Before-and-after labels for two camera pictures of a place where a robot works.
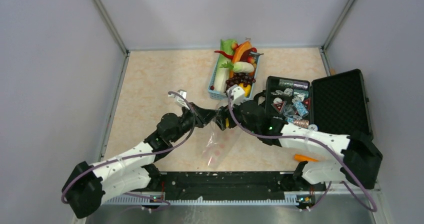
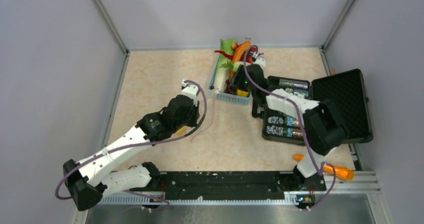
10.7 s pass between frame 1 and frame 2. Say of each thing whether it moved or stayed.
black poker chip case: stayed
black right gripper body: moved
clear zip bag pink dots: moved
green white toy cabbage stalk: stayed
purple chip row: stayed
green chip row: stayed
